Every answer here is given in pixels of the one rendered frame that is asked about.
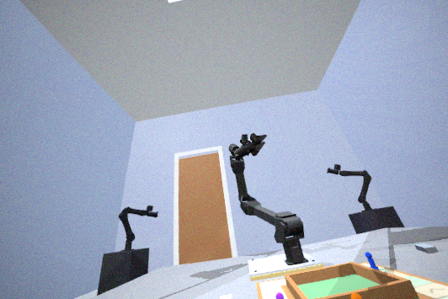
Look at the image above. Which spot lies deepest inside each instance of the blue pawn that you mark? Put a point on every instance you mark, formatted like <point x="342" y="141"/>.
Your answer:
<point x="371" y="261"/>

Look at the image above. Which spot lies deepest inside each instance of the orange pawn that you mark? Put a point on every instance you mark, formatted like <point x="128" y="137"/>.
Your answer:
<point x="355" y="296"/>

